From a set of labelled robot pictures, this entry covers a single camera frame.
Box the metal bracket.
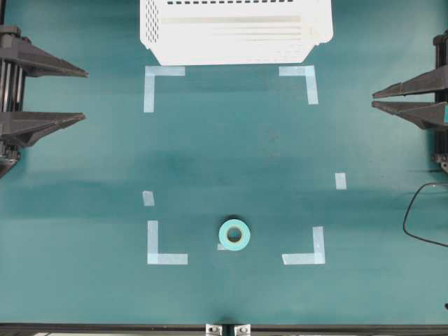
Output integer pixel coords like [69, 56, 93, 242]
[234, 324, 251, 336]
[205, 324, 223, 336]

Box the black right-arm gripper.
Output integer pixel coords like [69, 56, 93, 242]
[372, 31, 447, 170]

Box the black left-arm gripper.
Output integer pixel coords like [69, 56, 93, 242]
[1, 24, 88, 177]

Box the teal tape roll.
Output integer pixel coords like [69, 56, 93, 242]
[218, 218, 251, 251]

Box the black cable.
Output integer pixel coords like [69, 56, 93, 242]
[402, 181, 448, 244]

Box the right metal bracket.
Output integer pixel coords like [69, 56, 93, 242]
[234, 324, 251, 336]

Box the small left tape strip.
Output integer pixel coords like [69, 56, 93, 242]
[142, 190, 155, 207]

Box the black table edge rail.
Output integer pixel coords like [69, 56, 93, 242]
[1, 322, 447, 335]

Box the small right tape strip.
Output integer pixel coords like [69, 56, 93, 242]
[335, 172, 347, 190]

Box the left metal bracket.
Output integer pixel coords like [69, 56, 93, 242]
[205, 324, 223, 336]

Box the top-left tape corner marker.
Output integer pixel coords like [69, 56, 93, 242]
[143, 66, 186, 113]

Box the bottom-left tape corner marker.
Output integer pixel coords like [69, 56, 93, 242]
[147, 220, 188, 265]

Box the top-right tape corner marker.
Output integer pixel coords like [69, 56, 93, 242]
[279, 65, 319, 105]

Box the bottom-right tape corner marker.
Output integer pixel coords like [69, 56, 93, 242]
[282, 226, 326, 265]

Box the white perforated plastic basket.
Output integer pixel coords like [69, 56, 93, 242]
[139, 0, 333, 66]

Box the small tape strip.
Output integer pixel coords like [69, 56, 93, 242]
[142, 190, 155, 207]
[335, 172, 347, 190]

